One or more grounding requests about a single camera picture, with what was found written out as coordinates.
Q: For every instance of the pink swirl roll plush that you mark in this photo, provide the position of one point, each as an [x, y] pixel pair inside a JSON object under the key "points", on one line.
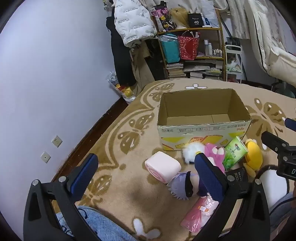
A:
{"points": [[161, 164]]}

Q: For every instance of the white blue plastic bag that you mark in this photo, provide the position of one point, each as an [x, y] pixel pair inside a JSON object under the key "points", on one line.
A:
{"points": [[211, 16]]}

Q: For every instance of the black box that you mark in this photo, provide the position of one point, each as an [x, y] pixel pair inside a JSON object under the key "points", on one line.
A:
{"points": [[195, 20]]}

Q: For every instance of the teal bag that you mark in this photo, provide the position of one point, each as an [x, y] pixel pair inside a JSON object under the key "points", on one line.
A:
{"points": [[170, 51]]}

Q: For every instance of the white puffer jacket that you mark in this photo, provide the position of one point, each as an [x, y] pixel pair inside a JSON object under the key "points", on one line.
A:
{"points": [[131, 20]]}

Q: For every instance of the wooden shelf unit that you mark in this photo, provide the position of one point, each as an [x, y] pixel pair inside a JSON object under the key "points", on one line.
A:
{"points": [[222, 41]]}

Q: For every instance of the row of small bottles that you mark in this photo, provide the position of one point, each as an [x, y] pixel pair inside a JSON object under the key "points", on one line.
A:
{"points": [[217, 52]]}

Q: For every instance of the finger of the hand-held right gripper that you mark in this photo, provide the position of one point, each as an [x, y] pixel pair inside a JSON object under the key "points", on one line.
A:
{"points": [[291, 124], [272, 139]]}

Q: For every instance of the black hanging garment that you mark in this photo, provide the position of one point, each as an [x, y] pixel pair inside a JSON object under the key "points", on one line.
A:
{"points": [[157, 64]]}

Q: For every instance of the pale green cloth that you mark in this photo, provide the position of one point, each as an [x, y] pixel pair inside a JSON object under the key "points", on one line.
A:
{"points": [[234, 68]]}

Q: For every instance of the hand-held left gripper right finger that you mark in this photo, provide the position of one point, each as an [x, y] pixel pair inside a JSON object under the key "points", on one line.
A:
{"points": [[208, 177]]}

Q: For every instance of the cardboard box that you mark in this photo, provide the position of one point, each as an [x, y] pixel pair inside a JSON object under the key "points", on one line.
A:
{"points": [[175, 139]]}

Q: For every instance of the black purple printed bag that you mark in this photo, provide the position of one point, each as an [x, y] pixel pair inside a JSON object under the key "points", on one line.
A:
{"points": [[161, 20]]}

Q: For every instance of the blonde wig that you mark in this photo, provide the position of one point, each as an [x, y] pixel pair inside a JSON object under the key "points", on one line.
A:
{"points": [[179, 17]]}

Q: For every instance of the beige hanging coat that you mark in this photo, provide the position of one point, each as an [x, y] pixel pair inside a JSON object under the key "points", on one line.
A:
{"points": [[141, 69]]}

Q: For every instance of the pink bear plush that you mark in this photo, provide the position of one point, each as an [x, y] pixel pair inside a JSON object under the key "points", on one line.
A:
{"points": [[214, 154]]}

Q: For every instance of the pink plastic packet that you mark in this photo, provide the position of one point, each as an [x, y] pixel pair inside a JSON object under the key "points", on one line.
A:
{"points": [[198, 215]]}

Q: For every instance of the green tissue packet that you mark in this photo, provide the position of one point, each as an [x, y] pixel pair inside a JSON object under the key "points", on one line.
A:
{"points": [[233, 153]]}

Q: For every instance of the pile of magazines and papers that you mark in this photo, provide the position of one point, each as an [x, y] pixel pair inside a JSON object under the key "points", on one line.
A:
{"points": [[203, 69]]}

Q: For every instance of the white hanging cloth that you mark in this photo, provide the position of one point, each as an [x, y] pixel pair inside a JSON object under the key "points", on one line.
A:
{"points": [[238, 23]]}

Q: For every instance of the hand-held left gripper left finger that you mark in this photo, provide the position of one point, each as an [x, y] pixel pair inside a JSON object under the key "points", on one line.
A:
{"points": [[83, 176]]}

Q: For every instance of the white metal cart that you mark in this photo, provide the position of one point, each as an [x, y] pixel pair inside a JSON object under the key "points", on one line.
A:
{"points": [[231, 47]]}

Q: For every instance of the white lotion bottle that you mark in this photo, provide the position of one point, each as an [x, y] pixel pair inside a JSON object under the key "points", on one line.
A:
{"points": [[206, 47], [210, 49]]}

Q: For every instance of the stack of books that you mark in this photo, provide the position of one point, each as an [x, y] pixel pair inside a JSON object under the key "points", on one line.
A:
{"points": [[174, 71]]}

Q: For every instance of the white fluffy plush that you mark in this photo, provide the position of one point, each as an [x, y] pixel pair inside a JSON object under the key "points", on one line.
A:
{"points": [[192, 151]]}

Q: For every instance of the black hanging coat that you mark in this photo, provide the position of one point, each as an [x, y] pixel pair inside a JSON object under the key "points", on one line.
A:
{"points": [[120, 62]]}

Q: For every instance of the black and white plush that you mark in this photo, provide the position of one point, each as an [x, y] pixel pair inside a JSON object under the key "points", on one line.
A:
{"points": [[270, 185]]}

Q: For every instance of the yellow duck plush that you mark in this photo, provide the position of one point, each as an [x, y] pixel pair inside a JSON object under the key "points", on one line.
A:
{"points": [[254, 155]]}

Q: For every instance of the beige butterfly pattern blanket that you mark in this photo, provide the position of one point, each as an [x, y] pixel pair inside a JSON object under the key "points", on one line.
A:
{"points": [[138, 190]]}

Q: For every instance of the plastic bag of snacks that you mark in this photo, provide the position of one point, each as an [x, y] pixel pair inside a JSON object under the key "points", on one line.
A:
{"points": [[124, 91]]}

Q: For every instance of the white wall socket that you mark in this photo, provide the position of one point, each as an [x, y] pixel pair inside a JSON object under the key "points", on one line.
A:
{"points": [[56, 141], [45, 157]]}

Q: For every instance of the calico cat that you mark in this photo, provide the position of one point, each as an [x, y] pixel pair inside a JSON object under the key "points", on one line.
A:
{"points": [[231, 61]]}

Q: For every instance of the person's left leg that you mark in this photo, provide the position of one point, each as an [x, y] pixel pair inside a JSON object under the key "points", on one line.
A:
{"points": [[104, 227]]}

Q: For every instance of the white quilted bedding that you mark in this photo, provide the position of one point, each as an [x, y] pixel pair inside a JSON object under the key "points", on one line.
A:
{"points": [[272, 46]]}

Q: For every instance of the lavender haired plush doll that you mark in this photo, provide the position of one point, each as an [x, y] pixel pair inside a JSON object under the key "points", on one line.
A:
{"points": [[179, 185]]}

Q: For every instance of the red gift bag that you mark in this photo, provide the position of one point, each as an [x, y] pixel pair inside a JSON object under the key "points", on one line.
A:
{"points": [[187, 48]]}

